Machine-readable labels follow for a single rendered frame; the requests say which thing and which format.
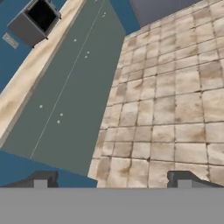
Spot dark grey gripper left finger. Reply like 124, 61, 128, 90
2, 170, 60, 189

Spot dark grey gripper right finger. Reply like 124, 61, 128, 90
166, 170, 224, 189

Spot grey-green cupboard run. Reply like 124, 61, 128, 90
1, 0, 127, 177

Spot grey wall socket plate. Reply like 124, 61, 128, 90
2, 32, 20, 50

